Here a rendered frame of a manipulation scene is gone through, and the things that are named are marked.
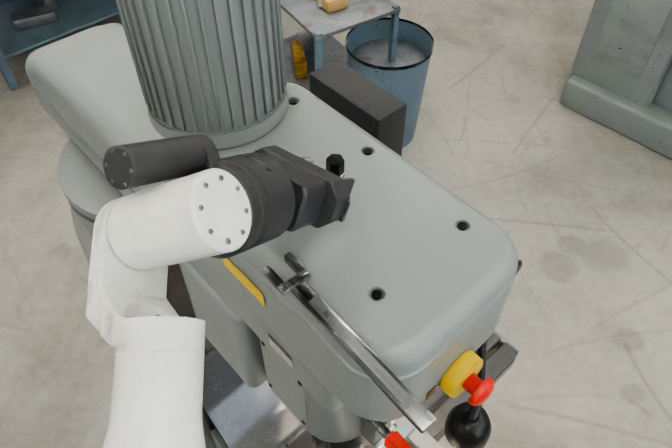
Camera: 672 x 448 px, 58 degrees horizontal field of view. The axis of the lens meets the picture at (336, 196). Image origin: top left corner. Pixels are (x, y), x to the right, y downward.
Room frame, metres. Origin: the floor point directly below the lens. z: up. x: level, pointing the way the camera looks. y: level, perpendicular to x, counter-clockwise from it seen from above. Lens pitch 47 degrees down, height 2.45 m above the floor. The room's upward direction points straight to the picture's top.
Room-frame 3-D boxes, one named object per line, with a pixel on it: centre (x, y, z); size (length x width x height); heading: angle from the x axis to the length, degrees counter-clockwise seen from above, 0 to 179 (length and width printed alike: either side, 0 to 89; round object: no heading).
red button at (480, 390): (0.32, -0.17, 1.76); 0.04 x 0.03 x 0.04; 132
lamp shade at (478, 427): (0.39, -0.21, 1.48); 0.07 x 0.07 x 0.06
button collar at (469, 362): (0.34, -0.15, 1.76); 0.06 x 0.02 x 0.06; 132
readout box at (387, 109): (0.96, -0.05, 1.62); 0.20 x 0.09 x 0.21; 42
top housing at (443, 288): (0.52, 0.01, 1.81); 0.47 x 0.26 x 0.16; 42
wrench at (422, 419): (0.32, -0.01, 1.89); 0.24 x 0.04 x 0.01; 39
